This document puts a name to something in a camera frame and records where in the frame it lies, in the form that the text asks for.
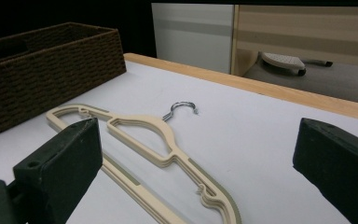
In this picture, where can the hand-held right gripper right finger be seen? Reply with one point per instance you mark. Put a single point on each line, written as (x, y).
(338, 165)

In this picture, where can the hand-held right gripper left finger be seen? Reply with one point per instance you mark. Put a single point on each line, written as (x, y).
(59, 168)

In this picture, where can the brown woven basket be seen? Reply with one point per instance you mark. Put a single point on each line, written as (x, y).
(43, 77)

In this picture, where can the beige plastic clothes hanger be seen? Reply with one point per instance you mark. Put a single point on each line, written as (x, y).
(236, 213)
(180, 158)
(164, 164)

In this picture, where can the white table cover sheet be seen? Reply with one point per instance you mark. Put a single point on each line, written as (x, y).
(245, 140)

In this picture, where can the wooden table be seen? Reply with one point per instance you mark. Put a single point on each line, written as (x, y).
(261, 87)

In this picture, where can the light wooden desk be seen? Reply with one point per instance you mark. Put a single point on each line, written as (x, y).
(307, 34)

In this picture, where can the black curtain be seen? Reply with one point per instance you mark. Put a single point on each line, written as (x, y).
(74, 12)

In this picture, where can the white cabinet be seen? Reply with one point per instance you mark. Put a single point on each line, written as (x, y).
(192, 40)

